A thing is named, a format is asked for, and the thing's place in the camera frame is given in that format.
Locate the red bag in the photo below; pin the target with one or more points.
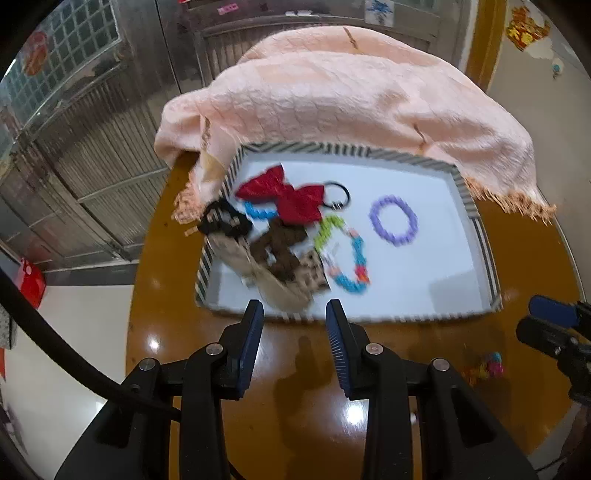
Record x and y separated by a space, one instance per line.
30 284

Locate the blue white door sticker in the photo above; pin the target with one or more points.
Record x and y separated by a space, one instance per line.
378 10

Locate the yellow wooden door frame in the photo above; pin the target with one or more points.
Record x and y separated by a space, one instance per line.
485 41

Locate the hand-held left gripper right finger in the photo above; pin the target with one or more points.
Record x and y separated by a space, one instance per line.
336 351

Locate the leopard print scrunchie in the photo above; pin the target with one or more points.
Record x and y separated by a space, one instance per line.
314 272

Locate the beige leopard hair bow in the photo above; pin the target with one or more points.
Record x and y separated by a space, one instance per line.
277 293

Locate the metal folding gate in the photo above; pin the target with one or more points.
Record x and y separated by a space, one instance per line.
92 129

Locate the red glitter hair bow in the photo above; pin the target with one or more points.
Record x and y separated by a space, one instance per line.
295 198

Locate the small round wall sticker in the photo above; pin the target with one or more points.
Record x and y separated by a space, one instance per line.
557 69

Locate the brown scrunchie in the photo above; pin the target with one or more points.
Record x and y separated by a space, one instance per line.
277 244

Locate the pink fringed scarf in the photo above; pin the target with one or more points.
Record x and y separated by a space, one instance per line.
346 92

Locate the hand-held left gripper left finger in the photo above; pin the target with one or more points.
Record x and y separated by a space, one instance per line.
249 351

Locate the black white striped tray box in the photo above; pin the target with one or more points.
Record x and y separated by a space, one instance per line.
415 277

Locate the orange red wall sticker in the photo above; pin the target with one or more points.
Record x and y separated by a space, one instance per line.
526 27

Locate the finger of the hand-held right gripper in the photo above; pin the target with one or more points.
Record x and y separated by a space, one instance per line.
551 310
540 334

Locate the black scrunchie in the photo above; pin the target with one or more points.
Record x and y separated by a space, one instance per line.
221 221

